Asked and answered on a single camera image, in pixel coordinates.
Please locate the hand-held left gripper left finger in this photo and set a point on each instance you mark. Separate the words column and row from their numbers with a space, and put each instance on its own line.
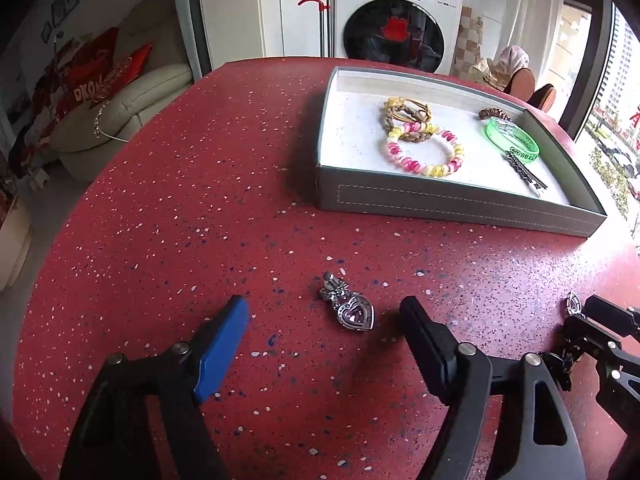
column 225, row 350

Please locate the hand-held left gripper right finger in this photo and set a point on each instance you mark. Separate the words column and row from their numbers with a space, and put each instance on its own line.
column 430, row 355

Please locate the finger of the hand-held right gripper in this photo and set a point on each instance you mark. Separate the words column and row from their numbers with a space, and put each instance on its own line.
column 587, row 332
column 615, row 317

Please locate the beige metal hair clip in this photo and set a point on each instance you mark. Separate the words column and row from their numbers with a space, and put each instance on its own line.
column 573, row 304

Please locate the silver heart hair clip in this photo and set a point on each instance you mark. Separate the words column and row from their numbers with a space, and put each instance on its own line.
column 355, row 312

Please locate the silver rhinestone hair clip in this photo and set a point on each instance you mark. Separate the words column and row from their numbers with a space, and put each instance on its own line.
column 522, row 172

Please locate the grey tray box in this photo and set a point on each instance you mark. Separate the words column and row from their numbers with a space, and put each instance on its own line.
column 360, row 160

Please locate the brown round chair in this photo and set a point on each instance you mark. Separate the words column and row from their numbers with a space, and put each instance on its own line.
column 545, row 99
column 523, row 82

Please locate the cream leather sofa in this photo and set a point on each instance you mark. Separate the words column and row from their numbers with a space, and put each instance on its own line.
column 150, row 90

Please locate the pink cloth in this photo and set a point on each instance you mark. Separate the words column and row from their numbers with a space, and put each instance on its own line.
column 512, row 57

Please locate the small red cushion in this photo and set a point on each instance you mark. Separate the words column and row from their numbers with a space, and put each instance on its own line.
column 127, row 72

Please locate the large red printed cushion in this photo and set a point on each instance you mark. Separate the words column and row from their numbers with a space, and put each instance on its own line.
column 85, row 75

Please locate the beige checked cloth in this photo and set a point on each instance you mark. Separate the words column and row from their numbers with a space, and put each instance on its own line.
column 467, row 40

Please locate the dark door frame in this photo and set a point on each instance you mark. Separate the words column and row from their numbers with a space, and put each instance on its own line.
column 192, row 15

